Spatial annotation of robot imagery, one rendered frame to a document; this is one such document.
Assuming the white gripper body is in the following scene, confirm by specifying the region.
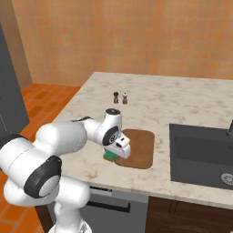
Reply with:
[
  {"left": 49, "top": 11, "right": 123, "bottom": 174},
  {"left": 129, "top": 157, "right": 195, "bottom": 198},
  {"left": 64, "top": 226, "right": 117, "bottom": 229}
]
[{"left": 108, "top": 139, "right": 132, "bottom": 159}]

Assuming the green sponge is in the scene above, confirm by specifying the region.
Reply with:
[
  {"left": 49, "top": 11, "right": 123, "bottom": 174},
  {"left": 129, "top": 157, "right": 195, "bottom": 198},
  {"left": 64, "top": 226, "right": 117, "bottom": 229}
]
[{"left": 103, "top": 148, "right": 119, "bottom": 161}]

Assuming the brown wooden cutting board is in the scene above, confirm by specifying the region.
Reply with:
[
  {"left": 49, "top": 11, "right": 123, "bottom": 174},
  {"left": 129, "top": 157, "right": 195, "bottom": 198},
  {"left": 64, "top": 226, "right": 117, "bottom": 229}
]
[{"left": 114, "top": 128, "right": 156, "bottom": 170}]

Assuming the grey dishwasher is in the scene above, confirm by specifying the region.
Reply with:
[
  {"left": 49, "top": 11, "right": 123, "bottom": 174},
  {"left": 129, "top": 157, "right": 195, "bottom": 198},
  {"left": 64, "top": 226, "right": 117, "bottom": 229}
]
[{"left": 47, "top": 185, "right": 149, "bottom": 233}]

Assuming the dark grey sink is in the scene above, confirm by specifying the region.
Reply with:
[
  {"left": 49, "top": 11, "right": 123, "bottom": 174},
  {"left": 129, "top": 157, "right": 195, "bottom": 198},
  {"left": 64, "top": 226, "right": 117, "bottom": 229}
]
[{"left": 168, "top": 123, "right": 233, "bottom": 191}]

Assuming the dark wooden cupboard door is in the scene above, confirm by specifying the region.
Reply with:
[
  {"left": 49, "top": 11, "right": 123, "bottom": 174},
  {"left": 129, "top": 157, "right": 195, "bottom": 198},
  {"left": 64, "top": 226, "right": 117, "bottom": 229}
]
[{"left": 145, "top": 196, "right": 233, "bottom": 233}]

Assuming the black tap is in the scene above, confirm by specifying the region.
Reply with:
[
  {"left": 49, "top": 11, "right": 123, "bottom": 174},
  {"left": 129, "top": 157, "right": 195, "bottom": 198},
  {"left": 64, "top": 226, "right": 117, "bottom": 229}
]
[{"left": 226, "top": 119, "right": 233, "bottom": 137}]

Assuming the dark grey fridge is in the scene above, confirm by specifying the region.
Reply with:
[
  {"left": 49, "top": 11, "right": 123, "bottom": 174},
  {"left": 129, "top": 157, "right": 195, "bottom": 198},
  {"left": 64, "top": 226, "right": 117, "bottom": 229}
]
[{"left": 0, "top": 23, "right": 31, "bottom": 146}]

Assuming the black dishwasher handle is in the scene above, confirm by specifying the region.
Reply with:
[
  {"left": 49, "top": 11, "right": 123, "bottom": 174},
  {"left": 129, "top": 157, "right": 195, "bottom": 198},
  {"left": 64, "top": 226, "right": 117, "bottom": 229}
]
[{"left": 86, "top": 200, "right": 132, "bottom": 214}]

